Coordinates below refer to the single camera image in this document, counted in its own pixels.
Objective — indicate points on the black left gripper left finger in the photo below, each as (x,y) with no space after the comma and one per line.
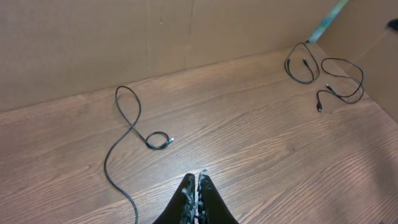
(181,208)

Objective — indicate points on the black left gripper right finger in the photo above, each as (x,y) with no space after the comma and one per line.
(210,205)

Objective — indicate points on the cardboard wall panels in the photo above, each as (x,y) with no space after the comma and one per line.
(56,49)

